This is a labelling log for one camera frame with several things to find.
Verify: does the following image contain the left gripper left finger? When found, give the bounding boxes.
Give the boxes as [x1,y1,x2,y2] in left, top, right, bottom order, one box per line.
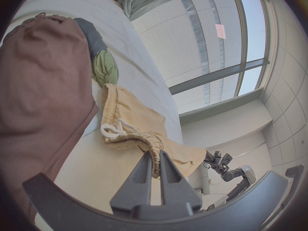
[110,151,152,219]

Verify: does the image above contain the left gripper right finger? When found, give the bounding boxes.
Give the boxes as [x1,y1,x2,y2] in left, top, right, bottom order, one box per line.
[159,150,202,212]

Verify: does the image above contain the tan shorts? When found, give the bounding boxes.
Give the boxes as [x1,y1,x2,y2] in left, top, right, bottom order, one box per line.
[100,83,208,180]

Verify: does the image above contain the white garment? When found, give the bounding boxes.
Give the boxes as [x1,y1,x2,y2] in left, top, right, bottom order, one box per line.
[82,80,104,137]

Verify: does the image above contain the window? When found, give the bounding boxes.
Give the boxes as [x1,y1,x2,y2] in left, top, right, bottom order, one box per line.
[130,0,272,116]

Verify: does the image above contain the green garment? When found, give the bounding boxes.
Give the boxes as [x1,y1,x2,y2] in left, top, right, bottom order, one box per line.
[91,49,119,86]

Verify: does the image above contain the brown shorts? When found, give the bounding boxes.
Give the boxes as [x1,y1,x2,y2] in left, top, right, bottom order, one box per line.
[0,13,99,223]

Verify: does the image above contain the black garment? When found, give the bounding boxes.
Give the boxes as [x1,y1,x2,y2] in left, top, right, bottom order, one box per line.
[73,18,108,57]

